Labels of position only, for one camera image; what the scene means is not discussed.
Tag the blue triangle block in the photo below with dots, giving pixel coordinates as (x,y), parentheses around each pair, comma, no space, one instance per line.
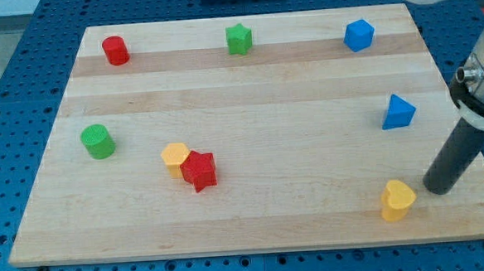
(399,113)

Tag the wooden board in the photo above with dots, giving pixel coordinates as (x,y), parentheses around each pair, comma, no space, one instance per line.
(295,127)

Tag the red cylinder block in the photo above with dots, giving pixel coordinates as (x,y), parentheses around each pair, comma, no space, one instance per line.
(115,50)

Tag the red star block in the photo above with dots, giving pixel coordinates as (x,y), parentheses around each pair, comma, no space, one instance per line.
(199,170)

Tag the green cylinder block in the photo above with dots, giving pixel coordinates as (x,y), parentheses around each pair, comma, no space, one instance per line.
(97,141)

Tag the yellow hexagon block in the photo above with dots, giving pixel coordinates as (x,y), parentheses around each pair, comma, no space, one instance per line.
(174,155)

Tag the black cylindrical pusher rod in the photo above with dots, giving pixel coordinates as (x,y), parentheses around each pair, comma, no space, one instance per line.
(459,151)

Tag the yellow heart block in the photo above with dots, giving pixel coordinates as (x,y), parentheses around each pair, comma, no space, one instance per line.
(397,199)

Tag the green star block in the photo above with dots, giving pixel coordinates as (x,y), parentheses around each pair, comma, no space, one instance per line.
(239,39)

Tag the blue pentagon block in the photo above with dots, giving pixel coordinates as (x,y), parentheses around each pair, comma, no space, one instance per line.
(359,35)

